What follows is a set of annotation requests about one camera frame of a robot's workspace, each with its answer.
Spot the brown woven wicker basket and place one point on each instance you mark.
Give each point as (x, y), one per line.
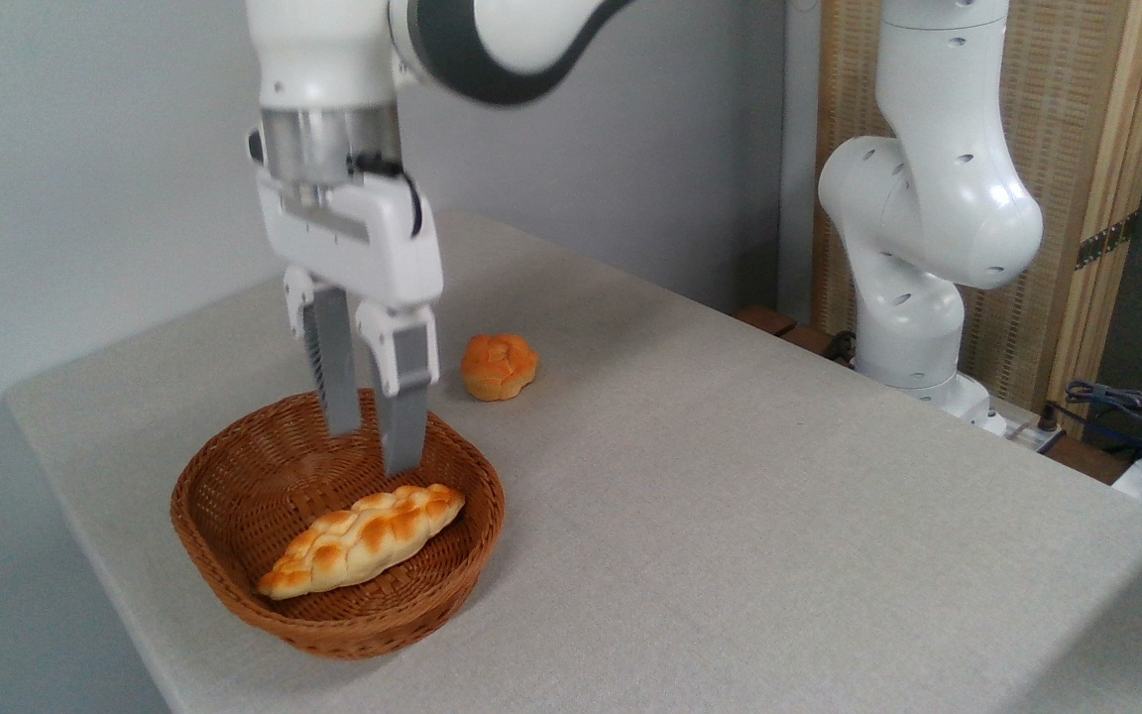
(234, 516)

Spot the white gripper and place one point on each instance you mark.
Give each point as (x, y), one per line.
(363, 243)

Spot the long braided bread loaf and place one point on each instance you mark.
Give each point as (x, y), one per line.
(363, 540)

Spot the metal screen hinge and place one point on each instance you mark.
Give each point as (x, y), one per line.
(1106, 241)

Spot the grey tablecloth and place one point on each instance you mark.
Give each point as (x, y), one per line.
(779, 555)

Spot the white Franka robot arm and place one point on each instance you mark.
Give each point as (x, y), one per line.
(928, 198)

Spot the wood and rattan folding screen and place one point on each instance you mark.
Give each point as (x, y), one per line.
(1077, 129)

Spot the small round orange bread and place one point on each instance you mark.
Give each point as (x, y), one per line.
(500, 367)

